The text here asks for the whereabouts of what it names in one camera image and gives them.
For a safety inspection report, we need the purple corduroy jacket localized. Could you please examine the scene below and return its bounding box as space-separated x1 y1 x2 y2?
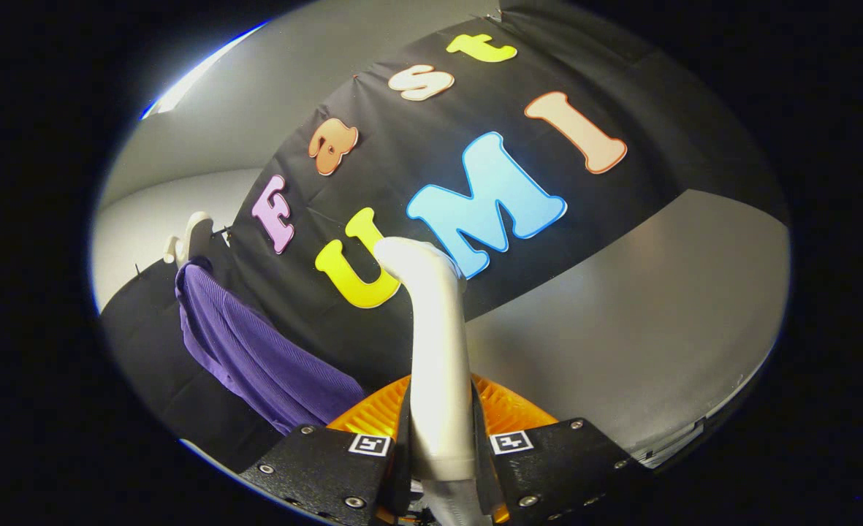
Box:
175 263 368 436

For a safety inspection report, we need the large ceiling light panel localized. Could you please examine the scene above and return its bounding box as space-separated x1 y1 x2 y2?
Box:
140 20 271 121

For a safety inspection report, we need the cream plastic clothes hanger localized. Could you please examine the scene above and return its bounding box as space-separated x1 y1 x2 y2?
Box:
164 211 217 268

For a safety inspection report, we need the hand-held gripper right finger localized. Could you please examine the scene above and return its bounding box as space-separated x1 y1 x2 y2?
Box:
470 374 655 526

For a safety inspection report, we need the white garment steamer head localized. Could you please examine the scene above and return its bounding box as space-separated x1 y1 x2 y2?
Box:
373 236 478 484

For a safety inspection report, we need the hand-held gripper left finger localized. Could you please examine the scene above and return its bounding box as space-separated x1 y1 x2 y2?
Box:
240 376 414 526

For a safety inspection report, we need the grey cabinet with dark top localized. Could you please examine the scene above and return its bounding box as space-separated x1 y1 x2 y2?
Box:
466 188 791 470

